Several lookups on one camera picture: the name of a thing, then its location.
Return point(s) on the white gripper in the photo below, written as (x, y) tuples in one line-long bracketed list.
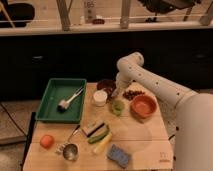
[(122, 83)]

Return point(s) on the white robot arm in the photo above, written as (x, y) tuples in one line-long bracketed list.
[(193, 149)]

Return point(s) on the white plastic cup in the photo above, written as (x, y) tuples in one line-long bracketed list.
[(100, 98)]

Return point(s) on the metal measuring cup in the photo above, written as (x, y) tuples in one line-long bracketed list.
[(70, 152)]

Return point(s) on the dark red bowl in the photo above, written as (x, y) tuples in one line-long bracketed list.
[(107, 85)]

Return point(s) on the orange clay bowl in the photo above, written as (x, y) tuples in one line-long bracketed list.
[(143, 106)]

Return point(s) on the yellow banana toy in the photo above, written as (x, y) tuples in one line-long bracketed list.
[(100, 147)]

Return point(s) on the green cucumber toy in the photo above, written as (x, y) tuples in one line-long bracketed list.
[(99, 137)]

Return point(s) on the green plastic tray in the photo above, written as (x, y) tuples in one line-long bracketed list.
[(58, 90)]

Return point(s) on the black office chair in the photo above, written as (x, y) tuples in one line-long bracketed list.
[(166, 6)]

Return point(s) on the blue sponge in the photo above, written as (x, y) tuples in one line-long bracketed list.
[(119, 156)]

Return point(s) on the metal spoon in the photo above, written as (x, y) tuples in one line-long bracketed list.
[(60, 148)]

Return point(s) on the orange tomato toy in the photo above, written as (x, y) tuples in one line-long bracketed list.
[(46, 141)]

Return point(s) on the dish brush with metal handle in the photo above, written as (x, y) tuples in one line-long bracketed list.
[(64, 104)]

